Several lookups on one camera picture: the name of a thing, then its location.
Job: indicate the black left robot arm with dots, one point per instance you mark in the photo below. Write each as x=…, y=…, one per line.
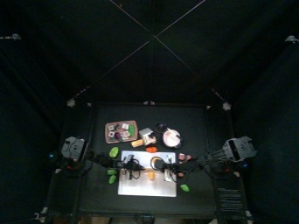
x=76, y=148

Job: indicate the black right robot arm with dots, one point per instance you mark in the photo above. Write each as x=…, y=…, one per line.
x=239, y=148

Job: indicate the green corn husk piece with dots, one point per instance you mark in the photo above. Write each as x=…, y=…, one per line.
x=112, y=172
x=184, y=187
x=112, y=179

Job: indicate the pink toy sausage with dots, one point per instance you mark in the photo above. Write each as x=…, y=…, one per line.
x=180, y=174

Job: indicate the red white toy block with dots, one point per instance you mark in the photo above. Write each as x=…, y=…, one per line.
x=181, y=157

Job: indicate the dark red toy block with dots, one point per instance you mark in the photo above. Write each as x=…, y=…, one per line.
x=188, y=157

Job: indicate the white cutting board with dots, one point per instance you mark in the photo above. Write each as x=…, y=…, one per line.
x=146, y=188

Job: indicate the green toy pepper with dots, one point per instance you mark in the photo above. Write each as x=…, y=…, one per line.
x=113, y=151

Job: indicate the orange toy food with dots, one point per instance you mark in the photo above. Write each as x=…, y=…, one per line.
x=150, y=149

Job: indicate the yellow white toy block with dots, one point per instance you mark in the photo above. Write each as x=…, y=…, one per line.
x=136, y=143

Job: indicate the brown wooden tray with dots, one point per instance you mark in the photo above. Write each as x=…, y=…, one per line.
x=121, y=140

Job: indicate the white toy pot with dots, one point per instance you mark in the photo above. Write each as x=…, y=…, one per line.
x=171, y=138

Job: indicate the white sushi roll toy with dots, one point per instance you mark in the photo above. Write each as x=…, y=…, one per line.
x=110, y=127
x=124, y=126
x=110, y=134
x=125, y=134

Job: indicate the white knife block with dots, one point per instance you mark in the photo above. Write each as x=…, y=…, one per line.
x=146, y=134

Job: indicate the green toy vegetable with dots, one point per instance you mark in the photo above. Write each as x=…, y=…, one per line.
x=132, y=130

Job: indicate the black pot lid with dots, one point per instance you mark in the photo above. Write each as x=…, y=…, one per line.
x=160, y=127

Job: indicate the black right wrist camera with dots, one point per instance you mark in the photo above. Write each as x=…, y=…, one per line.
x=171, y=163

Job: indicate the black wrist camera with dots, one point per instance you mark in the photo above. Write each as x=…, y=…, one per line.
x=171, y=163
x=128, y=160

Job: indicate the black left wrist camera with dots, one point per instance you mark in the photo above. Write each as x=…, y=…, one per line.
x=128, y=160

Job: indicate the metal frame bracket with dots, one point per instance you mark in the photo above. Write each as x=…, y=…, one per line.
x=291, y=38
x=70, y=102
x=146, y=102
x=225, y=106
x=14, y=37

